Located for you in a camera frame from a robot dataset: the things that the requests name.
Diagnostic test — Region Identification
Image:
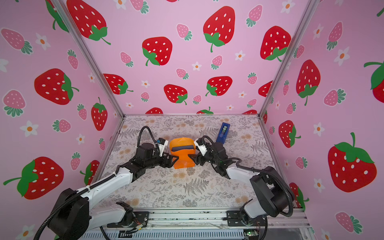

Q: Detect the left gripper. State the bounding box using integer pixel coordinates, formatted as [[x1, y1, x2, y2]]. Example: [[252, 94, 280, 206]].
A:
[[145, 150, 179, 171]]

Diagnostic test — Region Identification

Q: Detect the navy blue gift box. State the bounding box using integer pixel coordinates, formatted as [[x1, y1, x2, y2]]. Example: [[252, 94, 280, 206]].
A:
[[172, 145, 196, 152]]

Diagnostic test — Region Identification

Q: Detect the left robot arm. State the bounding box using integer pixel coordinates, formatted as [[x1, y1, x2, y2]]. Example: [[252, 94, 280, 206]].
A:
[[41, 143, 179, 240]]

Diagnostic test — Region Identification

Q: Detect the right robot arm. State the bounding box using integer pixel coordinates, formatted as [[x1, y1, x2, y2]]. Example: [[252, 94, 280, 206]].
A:
[[190, 139, 294, 224]]

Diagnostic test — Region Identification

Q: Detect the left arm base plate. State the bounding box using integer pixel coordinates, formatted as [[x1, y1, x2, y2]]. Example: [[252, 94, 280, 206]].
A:
[[107, 211, 150, 229]]

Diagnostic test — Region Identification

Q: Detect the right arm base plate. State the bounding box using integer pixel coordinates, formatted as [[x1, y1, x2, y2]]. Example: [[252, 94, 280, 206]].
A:
[[222, 211, 268, 227]]

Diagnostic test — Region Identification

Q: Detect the aluminium front rail frame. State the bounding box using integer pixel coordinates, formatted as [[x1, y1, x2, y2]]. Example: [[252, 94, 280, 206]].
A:
[[79, 208, 316, 240]]

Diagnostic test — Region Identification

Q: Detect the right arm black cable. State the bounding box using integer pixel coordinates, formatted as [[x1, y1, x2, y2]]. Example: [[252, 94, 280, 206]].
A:
[[201, 135, 295, 217]]

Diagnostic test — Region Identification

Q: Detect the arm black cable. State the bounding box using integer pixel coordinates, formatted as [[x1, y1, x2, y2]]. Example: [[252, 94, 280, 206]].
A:
[[201, 135, 295, 217], [32, 125, 158, 240]]

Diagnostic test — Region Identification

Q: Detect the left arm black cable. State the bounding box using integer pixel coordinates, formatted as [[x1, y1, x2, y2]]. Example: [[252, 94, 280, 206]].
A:
[[32, 125, 158, 240]]

